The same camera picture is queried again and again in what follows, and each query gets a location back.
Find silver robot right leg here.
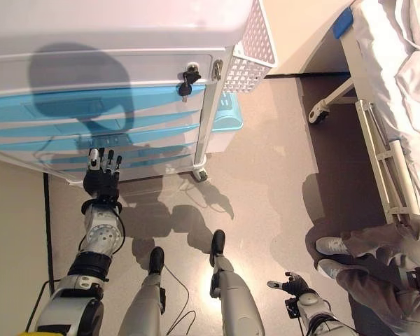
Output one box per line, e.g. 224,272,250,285
209,229,267,336

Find black key in lock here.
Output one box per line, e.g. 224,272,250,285
177,62,202,102

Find blue bed corner tag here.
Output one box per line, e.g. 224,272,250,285
332,8,354,39

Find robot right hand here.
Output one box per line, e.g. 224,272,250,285
267,271,318,298

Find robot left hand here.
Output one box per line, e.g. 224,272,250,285
83,146,123,204

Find white drawer blue handle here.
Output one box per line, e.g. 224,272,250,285
0,82,211,122
0,122,200,157
0,106,201,139
31,139,197,167
50,150,196,183

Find person legs khaki trousers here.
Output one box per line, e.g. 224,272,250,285
335,213,420,336

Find white medical cart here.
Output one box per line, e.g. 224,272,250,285
0,0,277,185

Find silver robot left leg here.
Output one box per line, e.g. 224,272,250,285
120,246,167,336

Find silver robot leg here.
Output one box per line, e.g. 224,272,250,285
209,229,267,336
120,246,167,336

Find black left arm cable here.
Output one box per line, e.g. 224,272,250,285
24,201,127,333

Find white perforated side basket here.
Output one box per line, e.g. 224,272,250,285
220,0,277,95

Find white hospital bed frame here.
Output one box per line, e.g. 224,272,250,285
302,0,420,225

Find bed caster wheel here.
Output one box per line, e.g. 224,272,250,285
307,106,330,124

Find thin floor cable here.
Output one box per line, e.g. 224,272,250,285
162,264,197,336

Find silver cart latch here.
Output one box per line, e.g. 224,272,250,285
211,59,224,81

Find white sneaker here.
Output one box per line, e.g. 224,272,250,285
316,236,351,256
317,258,347,279

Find white bin blue lid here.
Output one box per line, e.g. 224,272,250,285
206,91,244,154

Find white blanket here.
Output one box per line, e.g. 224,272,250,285
353,0,420,214

